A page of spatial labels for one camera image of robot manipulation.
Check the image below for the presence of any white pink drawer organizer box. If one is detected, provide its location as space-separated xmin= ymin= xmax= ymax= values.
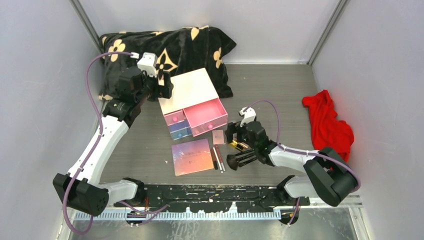
xmin=158 ymin=68 xmax=220 ymax=140

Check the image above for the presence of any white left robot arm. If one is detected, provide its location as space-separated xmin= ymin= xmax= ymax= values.
xmin=52 ymin=67 xmax=174 ymax=217

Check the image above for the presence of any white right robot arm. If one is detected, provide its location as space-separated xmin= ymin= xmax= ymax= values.
xmin=224 ymin=121 xmax=361 ymax=207

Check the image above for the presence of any black fan makeup brush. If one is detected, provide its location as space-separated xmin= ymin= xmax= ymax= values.
xmin=226 ymin=149 xmax=257 ymax=171

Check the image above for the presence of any black long makeup brush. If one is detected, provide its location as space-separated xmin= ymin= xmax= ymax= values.
xmin=238 ymin=156 xmax=258 ymax=168

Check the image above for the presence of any small pink card packet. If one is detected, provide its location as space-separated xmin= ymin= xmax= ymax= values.
xmin=212 ymin=129 xmax=225 ymax=145

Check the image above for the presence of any silver lip pencil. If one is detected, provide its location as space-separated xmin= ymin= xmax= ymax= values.
xmin=212 ymin=146 xmax=224 ymax=174

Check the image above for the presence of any black mascara tube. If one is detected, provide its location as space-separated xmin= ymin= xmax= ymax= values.
xmin=210 ymin=147 xmax=219 ymax=170

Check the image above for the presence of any black floral plush blanket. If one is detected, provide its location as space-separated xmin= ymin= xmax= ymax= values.
xmin=98 ymin=25 xmax=237 ymax=101

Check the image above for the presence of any holographic eyeshadow palette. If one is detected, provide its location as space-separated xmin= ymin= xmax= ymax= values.
xmin=171 ymin=138 xmax=215 ymax=176

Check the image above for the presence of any red cloth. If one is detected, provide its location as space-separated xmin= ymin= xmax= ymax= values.
xmin=301 ymin=89 xmax=355 ymax=163

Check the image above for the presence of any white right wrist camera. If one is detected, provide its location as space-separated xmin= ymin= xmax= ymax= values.
xmin=238 ymin=107 xmax=257 ymax=127

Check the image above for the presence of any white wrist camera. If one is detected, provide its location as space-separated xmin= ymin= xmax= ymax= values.
xmin=137 ymin=52 xmax=157 ymax=78
xmin=238 ymin=107 xmax=257 ymax=127

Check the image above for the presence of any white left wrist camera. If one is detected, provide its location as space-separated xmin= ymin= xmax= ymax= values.
xmin=137 ymin=52 xmax=157 ymax=78

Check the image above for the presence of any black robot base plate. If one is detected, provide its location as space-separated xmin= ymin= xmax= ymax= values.
xmin=132 ymin=184 xmax=296 ymax=213

